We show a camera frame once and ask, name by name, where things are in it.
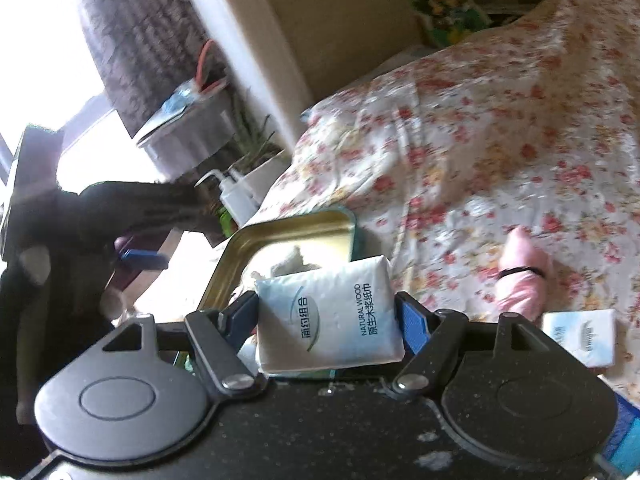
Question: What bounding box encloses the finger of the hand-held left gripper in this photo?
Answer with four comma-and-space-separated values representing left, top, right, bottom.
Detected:
115, 247, 169, 272
80, 180, 223, 245

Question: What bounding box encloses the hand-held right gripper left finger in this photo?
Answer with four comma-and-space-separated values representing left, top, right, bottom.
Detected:
97, 290, 271, 398

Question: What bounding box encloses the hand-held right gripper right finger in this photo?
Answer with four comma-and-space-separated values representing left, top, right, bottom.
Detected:
387, 290, 553, 398

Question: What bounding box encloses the white plush bear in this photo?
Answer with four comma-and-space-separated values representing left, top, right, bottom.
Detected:
250, 245, 307, 286

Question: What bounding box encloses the white tissue pack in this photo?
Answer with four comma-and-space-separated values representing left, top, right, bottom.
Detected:
254, 255, 405, 376
542, 308, 618, 368

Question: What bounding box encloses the gold metal tin tray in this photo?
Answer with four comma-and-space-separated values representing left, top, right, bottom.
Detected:
197, 208, 358, 313

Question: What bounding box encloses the pink cloth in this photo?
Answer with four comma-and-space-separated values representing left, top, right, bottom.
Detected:
495, 226, 553, 321

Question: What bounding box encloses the black hair tie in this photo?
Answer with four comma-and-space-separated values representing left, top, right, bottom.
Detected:
497, 266, 547, 281

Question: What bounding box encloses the green spray bottle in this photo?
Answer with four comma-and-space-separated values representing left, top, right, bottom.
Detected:
217, 207, 238, 238

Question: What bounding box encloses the side table with grey cover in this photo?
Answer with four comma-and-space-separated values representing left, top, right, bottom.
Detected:
135, 80, 241, 176

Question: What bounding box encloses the white wash bottle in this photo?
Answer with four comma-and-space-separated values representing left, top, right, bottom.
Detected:
195, 167, 261, 228

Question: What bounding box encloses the crumpled blue mask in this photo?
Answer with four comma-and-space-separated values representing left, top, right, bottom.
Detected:
160, 85, 198, 113

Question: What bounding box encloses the potted plant in white pot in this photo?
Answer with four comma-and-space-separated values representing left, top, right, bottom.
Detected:
227, 110, 296, 201

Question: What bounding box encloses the orange curved stick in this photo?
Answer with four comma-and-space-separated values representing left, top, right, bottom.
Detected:
195, 39, 231, 93

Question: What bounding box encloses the patterned grey curtain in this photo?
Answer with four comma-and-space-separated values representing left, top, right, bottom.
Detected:
67, 0, 221, 136

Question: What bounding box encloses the floral bedspread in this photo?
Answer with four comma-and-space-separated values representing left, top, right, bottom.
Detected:
255, 0, 640, 411

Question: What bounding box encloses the blue packet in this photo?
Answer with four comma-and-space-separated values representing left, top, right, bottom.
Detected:
602, 390, 640, 476

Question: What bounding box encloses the colourful picture book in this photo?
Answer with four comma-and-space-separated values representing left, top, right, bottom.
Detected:
400, 0, 493, 48

